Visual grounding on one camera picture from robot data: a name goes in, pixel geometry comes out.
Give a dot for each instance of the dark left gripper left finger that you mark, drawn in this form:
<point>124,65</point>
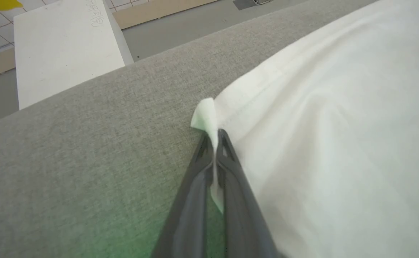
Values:
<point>188,215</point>

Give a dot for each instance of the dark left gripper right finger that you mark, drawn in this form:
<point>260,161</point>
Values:
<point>241,218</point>

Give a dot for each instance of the white garment with grey stitching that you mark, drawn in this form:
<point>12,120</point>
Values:
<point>338,143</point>

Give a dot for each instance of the grey fabric sofa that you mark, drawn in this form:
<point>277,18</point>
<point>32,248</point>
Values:
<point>69,161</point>

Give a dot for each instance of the white rectangular box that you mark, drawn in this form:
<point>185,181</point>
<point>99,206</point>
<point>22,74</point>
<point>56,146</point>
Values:
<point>62,50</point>

